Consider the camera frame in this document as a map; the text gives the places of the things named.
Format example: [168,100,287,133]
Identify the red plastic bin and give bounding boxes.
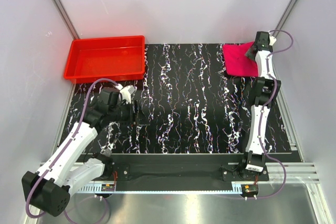
[64,35,145,84]

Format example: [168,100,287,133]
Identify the white slotted cable duct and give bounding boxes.
[77,183,242,195]

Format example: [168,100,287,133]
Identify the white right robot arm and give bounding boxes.
[238,31,281,181]

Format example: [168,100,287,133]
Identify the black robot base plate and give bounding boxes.
[83,153,268,192]

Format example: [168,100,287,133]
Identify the orange connector board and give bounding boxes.
[101,184,115,192]
[243,184,259,194]

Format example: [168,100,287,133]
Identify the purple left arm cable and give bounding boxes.
[25,78,124,223]

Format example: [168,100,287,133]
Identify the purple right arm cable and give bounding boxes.
[246,29,294,200]

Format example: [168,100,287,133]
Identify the left orange connector board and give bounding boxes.
[101,184,115,192]

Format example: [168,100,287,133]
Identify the right orange connector board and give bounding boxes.
[243,184,259,194]

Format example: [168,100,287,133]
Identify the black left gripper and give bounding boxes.
[109,100,150,126]

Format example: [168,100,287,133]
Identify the aluminium frame rail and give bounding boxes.
[38,160,318,186]

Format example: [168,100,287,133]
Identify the black marbled table mat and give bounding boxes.
[56,42,293,154]

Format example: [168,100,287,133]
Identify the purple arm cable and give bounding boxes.
[246,29,294,200]
[25,78,124,223]

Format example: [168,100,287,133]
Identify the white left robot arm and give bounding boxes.
[22,81,148,219]

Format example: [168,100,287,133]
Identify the pink t shirt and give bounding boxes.
[223,41,258,77]

